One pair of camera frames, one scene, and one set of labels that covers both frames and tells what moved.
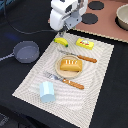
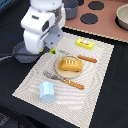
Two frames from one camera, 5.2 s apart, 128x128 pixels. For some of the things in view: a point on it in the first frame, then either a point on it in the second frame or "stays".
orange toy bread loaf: (74, 65) stays
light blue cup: (46, 91) stays
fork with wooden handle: (58, 78) stays
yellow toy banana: (61, 40) → (52, 51)
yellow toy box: (85, 43) stays
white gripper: (67, 13) → (43, 28)
